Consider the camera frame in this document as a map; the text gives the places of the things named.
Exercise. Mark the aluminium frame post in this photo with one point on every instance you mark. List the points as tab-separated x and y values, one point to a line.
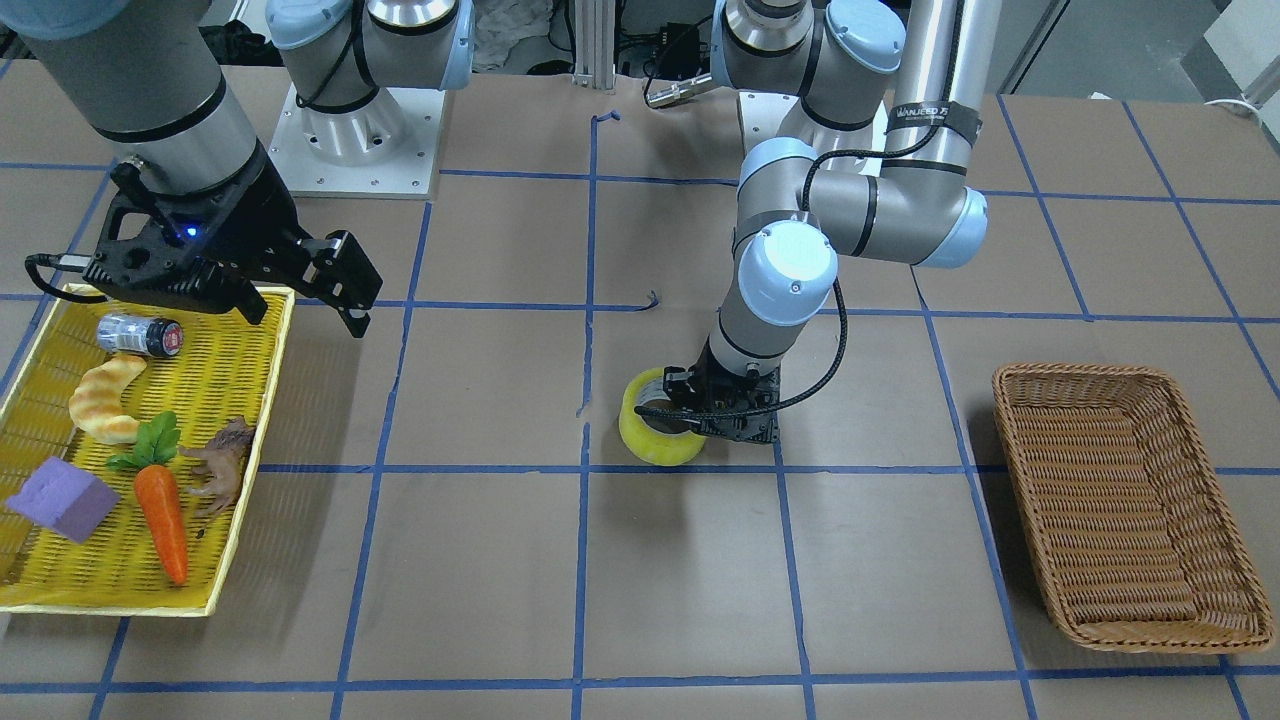
594	44

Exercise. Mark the toy carrot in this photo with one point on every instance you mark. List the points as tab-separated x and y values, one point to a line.
156	492

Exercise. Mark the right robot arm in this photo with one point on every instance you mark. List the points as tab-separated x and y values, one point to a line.
144	78

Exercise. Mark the brown toy animal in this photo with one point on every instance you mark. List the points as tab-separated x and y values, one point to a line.
220	459

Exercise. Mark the purple block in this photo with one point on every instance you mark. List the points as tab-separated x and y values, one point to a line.
65	499

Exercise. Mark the yellow packing tape roll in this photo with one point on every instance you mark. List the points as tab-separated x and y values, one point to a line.
658	446

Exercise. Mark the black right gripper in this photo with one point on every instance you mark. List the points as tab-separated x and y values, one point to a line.
258	205

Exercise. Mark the toy croissant bread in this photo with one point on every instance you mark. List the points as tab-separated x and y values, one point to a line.
96	406

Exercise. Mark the brown wicker basket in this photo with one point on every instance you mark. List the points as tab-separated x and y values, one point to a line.
1133	543

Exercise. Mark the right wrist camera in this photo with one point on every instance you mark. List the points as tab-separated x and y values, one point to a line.
140	258

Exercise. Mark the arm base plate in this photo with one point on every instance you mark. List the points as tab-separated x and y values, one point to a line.
386	150
761	116

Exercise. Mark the yellow plastic basket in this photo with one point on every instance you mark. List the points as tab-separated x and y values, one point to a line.
227	368

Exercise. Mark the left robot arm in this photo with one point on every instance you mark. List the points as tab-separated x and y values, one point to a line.
870	162

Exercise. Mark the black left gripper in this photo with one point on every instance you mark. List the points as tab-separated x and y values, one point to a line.
683	384

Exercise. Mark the small dark spice jar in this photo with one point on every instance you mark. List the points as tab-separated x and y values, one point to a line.
150	336

